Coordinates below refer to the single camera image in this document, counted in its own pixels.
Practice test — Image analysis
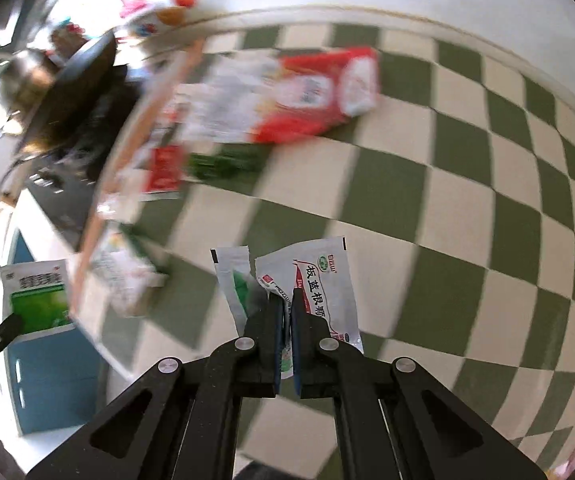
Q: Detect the black stove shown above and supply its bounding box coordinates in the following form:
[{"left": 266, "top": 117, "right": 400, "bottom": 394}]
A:
[{"left": 26, "top": 80, "right": 143, "bottom": 253}]

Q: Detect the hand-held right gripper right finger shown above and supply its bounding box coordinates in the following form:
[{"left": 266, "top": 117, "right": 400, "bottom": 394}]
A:
[{"left": 290, "top": 288, "right": 547, "bottom": 480}]

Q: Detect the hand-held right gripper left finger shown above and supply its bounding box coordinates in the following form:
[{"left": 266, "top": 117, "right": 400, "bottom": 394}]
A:
[{"left": 26, "top": 298, "right": 285, "bottom": 480}]

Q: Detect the crumpled green white wrapper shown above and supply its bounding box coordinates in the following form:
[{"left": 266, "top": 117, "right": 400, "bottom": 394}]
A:
[{"left": 90, "top": 231, "right": 169, "bottom": 319}]

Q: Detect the steel pot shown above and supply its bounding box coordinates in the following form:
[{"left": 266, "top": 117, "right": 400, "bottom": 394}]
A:
[{"left": 0, "top": 48, "right": 63, "bottom": 137}]

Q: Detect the red and white snack bag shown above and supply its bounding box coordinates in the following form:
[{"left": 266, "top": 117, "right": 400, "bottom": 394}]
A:
[{"left": 250, "top": 47, "right": 381, "bottom": 145}]

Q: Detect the white printed plastic bag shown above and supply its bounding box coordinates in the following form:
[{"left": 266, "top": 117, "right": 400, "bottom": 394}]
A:
[{"left": 174, "top": 53, "right": 285, "bottom": 144}]

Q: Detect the black wok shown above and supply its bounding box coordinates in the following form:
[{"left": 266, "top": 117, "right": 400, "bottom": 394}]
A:
[{"left": 0, "top": 29, "right": 120, "bottom": 231}]

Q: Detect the torn white sachet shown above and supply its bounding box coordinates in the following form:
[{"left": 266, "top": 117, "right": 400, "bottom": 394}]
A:
[{"left": 210, "top": 236, "right": 365, "bottom": 357}]

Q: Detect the blue waste bin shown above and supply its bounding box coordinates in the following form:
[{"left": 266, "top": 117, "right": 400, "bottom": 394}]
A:
[{"left": 0, "top": 225, "right": 109, "bottom": 437}]

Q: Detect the dark green wrapper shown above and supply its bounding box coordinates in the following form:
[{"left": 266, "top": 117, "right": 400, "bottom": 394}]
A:
[{"left": 186, "top": 147, "right": 264, "bottom": 182}]

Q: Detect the small red packet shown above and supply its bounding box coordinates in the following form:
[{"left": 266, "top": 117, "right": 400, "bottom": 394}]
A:
[{"left": 142, "top": 144, "right": 189, "bottom": 194}]

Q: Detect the green white checkered tablecloth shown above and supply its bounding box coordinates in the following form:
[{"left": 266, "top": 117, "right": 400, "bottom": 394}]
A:
[{"left": 70, "top": 5, "right": 575, "bottom": 480}]

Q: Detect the green white box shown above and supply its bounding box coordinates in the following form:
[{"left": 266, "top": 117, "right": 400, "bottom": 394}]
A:
[{"left": 0, "top": 259, "right": 74, "bottom": 336}]

